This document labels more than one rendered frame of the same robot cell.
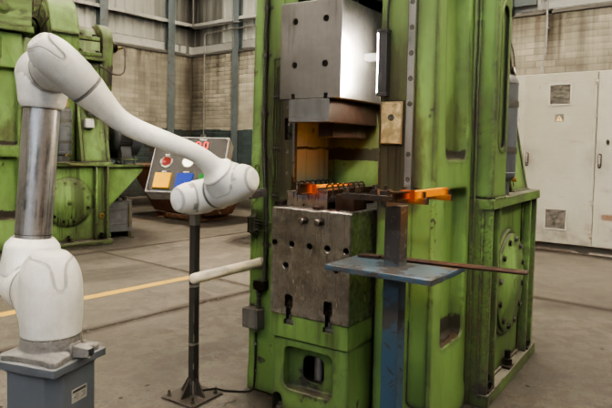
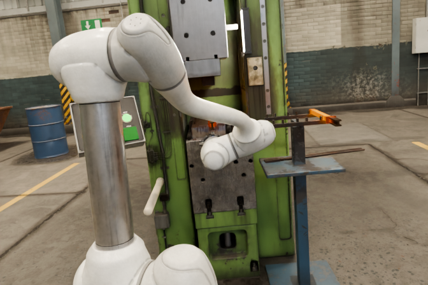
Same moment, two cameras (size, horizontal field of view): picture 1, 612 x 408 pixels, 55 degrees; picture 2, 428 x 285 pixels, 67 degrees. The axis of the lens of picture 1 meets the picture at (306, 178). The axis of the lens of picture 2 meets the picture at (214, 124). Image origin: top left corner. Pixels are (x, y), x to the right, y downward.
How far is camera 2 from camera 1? 1.34 m
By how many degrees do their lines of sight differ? 34
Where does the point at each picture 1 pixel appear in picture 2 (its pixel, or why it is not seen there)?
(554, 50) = not seen: hidden behind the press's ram
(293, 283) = (211, 191)
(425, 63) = (273, 30)
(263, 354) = (172, 242)
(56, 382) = not seen: outside the picture
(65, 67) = (172, 54)
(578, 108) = not seen: hidden behind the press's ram
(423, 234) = (281, 138)
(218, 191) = (253, 146)
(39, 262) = (192, 270)
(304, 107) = (199, 66)
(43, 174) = (125, 173)
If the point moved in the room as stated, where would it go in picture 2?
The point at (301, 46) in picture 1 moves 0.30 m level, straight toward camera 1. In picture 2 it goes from (191, 21) to (223, 11)
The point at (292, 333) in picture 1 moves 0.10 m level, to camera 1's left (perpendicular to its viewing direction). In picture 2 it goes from (214, 223) to (200, 229)
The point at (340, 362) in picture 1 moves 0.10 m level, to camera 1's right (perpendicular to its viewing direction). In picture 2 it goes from (251, 230) to (263, 224)
